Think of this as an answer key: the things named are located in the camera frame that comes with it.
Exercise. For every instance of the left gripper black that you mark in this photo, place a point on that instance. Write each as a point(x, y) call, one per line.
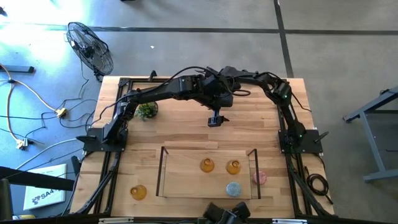
point(222, 100)

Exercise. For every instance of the amber glass candlestick holder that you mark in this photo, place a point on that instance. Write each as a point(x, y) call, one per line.
point(206, 165)
point(138, 193)
point(233, 167)

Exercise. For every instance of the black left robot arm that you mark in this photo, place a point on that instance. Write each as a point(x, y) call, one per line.
point(161, 90)

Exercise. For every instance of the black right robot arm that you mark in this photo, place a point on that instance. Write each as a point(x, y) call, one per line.
point(280, 90)

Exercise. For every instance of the wooden shelf riser black legs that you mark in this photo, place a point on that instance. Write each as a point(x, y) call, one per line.
point(183, 177)

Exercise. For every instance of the potted green succulent plant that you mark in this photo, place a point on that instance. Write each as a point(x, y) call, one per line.
point(146, 110)

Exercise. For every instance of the black floor fan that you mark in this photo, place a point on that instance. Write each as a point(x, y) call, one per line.
point(90, 49)

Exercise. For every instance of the blue-grey metal table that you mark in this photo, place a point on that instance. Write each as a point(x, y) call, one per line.
point(371, 146)

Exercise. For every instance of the yellow power plug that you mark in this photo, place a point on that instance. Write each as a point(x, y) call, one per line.
point(22, 143)
point(61, 112)

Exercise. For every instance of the white printed booklet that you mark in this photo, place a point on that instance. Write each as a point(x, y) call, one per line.
point(46, 193)

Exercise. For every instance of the black stand beam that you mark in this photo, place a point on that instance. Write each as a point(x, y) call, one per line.
point(31, 179)

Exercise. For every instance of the black floor bar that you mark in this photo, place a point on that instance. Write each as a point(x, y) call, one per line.
point(17, 69)

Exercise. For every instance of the small yellow object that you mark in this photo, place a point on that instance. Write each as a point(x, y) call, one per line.
point(21, 216)

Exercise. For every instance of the black aluminium table frame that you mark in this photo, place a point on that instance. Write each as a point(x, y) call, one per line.
point(171, 80)

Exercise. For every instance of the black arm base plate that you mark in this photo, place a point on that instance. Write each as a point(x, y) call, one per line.
point(93, 144)
point(311, 143)

